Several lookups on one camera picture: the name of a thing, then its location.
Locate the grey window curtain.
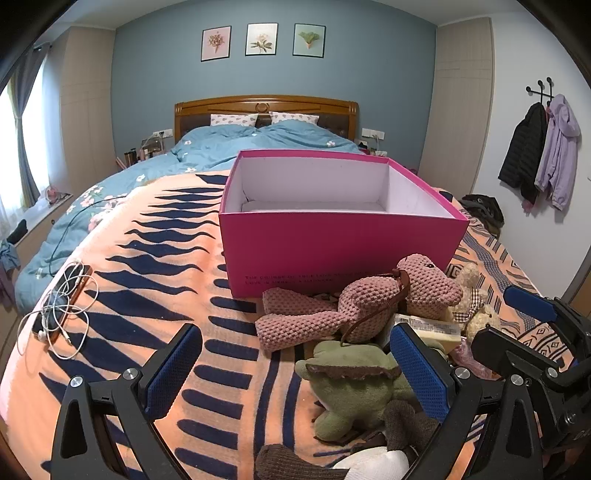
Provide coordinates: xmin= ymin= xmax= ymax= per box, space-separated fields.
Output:
xmin=0 ymin=41 xmax=52 ymax=209

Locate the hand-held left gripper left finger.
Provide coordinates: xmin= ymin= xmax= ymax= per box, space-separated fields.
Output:
xmin=50 ymin=322 xmax=204 ymax=480

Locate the framed flower picture pink background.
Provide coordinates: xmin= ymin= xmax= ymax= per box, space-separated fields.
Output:
xmin=201 ymin=26 xmax=232 ymax=62

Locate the green plush dinosaur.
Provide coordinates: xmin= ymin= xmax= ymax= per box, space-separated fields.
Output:
xmin=294 ymin=339 xmax=439 ymax=441

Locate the dark charging cable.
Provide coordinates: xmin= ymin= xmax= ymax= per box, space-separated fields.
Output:
xmin=48 ymin=194 xmax=129 ymax=266

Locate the beige wardrobe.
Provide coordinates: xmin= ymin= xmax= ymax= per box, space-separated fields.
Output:
xmin=418 ymin=17 xmax=495 ymax=195
xmin=59 ymin=26 xmax=117 ymax=197

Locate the pink cardboard box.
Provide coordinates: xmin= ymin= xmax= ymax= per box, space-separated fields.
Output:
xmin=218 ymin=149 xmax=471 ymax=300

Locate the brown and white plush bear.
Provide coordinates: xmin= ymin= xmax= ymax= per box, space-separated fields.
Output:
xmin=255 ymin=399 xmax=440 ymax=480

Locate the black wall coat hook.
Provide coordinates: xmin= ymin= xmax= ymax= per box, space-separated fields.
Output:
xmin=525 ymin=78 xmax=555 ymax=101

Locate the phone with brown case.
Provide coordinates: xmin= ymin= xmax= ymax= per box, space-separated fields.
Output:
xmin=31 ymin=264 xmax=93 ymax=346

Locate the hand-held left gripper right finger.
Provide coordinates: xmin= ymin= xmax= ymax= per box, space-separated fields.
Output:
xmin=390 ymin=322 xmax=546 ymax=480

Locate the blue floral duvet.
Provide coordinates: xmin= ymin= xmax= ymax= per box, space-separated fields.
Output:
xmin=14 ymin=122 xmax=366 ymax=315

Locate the white dotted pillow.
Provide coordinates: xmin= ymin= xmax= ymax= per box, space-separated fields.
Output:
xmin=269 ymin=111 xmax=319 ymax=126
xmin=210 ymin=113 xmax=258 ymax=128

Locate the framed flower picture white background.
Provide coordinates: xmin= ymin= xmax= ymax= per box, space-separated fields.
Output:
xmin=245 ymin=23 xmax=279 ymax=57

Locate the black puffer jacket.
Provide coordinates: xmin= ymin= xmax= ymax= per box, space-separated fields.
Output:
xmin=498 ymin=102 xmax=549 ymax=207

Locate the pink knitted plush bear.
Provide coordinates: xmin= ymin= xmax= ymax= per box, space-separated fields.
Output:
xmin=255 ymin=253 xmax=464 ymax=355

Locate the purple jacket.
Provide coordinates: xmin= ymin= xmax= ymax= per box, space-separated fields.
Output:
xmin=534 ymin=93 xmax=581 ymax=212

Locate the row of cosmetic bottles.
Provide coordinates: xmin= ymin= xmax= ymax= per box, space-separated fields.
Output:
xmin=116 ymin=136 xmax=175 ymax=168

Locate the wooden headboard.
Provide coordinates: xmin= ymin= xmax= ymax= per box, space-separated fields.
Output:
xmin=174 ymin=95 xmax=360 ymax=145

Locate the framed green leaf picture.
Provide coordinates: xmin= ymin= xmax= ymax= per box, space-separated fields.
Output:
xmin=294 ymin=23 xmax=327 ymax=58

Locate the pink lace sachet bag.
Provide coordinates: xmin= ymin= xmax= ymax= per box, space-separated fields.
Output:
xmin=450 ymin=344 xmax=497 ymax=378

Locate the small beige teddy bear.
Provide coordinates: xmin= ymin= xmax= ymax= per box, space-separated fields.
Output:
xmin=445 ymin=262 xmax=503 ymax=344

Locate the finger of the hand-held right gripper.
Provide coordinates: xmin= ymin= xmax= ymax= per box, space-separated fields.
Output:
xmin=502 ymin=285 xmax=591 ymax=361
xmin=470 ymin=325 xmax=579 ymax=387

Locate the orange patterned blanket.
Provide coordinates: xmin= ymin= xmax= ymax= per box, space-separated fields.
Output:
xmin=0 ymin=168 xmax=573 ymax=480

